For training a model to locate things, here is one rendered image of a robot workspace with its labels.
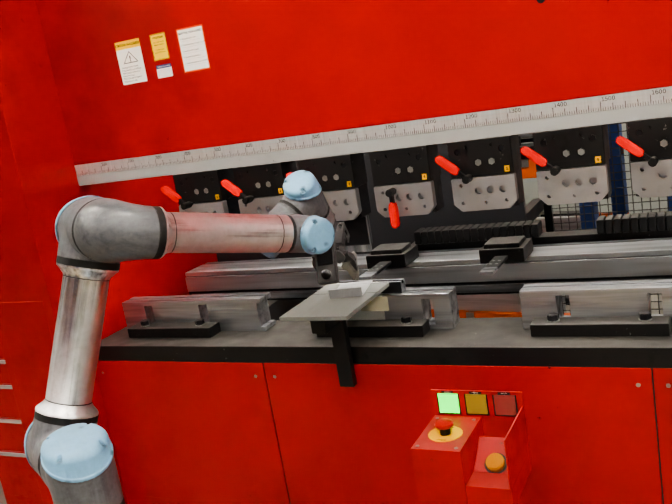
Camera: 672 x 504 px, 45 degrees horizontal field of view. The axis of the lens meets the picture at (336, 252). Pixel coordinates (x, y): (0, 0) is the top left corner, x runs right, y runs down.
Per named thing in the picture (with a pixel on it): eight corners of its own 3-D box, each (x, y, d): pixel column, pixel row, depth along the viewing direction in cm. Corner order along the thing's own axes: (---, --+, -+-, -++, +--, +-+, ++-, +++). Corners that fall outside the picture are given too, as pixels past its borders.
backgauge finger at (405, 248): (345, 284, 218) (342, 266, 217) (381, 258, 241) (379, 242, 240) (386, 283, 213) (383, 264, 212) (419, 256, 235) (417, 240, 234)
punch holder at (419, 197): (378, 218, 201) (367, 152, 197) (390, 210, 208) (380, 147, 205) (435, 213, 194) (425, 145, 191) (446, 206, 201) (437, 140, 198)
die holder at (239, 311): (127, 331, 249) (121, 302, 247) (140, 325, 254) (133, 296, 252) (265, 330, 227) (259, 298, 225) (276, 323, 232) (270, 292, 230)
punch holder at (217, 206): (183, 232, 228) (171, 175, 225) (200, 225, 235) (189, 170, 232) (227, 229, 221) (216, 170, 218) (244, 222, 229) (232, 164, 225)
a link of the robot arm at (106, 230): (92, 199, 133) (340, 207, 160) (74, 197, 143) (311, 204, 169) (90, 269, 134) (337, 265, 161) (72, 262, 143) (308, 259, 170)
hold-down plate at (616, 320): (530, 337, 188) (529, 324, 187) (535, 329, 192) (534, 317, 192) (669, 336, 174) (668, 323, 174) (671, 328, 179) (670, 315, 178)
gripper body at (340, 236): (351, 236, 195) (337, 205, 186) (348, 265, 190) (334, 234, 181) (321, 239, 197) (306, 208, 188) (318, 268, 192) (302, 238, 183)
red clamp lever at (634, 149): (618, 135, 168) (659, 161, 166) (620, 132, 171) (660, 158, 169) (613, 142, 169) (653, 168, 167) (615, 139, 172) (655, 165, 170)
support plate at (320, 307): (279, 321, 193) (278, 317, 193) (327, 288, 216) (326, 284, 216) (347, 320, 185) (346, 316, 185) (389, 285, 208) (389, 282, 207)
